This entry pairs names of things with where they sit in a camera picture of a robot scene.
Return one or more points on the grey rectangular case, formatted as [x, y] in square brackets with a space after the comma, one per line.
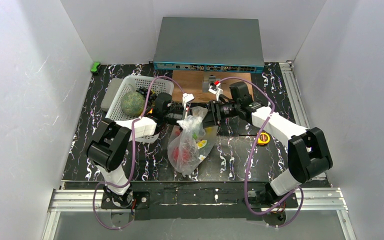
[110, 93]

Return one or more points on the grey metal bracket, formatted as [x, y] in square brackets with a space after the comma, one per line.
[207, 81]

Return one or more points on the grey network switch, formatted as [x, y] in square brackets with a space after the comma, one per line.
[230, 45]

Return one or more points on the green clip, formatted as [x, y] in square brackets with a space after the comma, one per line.
[95, 67]

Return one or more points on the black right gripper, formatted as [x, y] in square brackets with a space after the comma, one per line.
[215, 112]

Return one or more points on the white plastic basket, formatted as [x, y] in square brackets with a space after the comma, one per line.
[119, 96]

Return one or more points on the dark grape bunch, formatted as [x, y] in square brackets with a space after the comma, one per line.
[144, 92]

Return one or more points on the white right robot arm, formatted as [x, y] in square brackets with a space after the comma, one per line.
[308, 154]

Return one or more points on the red lychee bunch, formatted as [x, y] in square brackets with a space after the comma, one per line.
[183, 147]

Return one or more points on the yellow tape measure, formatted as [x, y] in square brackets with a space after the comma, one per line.
[263, 139]

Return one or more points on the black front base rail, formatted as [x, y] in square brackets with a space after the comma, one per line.
[152, 200]

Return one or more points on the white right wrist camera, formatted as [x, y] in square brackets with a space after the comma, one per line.
[215, 88]

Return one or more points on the clear plastic bag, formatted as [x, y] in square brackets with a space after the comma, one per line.
[204, 140]

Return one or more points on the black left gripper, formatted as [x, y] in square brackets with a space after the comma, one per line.
[185, 112]

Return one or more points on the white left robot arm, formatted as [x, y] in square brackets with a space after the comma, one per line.
[107, 148]

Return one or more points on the green fake melon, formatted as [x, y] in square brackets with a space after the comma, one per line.
[132, 103]

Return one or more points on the wooden board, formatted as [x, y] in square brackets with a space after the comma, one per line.
[192, 83]

